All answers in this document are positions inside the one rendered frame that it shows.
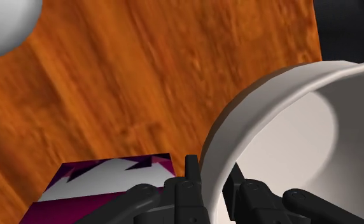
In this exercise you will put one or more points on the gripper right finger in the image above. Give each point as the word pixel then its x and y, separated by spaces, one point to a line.
pixel 256 201

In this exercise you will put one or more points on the white bowl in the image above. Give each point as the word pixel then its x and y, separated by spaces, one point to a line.
pixel 247 124

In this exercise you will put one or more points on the purple white patterned box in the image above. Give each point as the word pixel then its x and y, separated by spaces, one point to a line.
pixel 92 181

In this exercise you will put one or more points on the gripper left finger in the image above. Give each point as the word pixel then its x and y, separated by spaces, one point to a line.
pixel 186 198

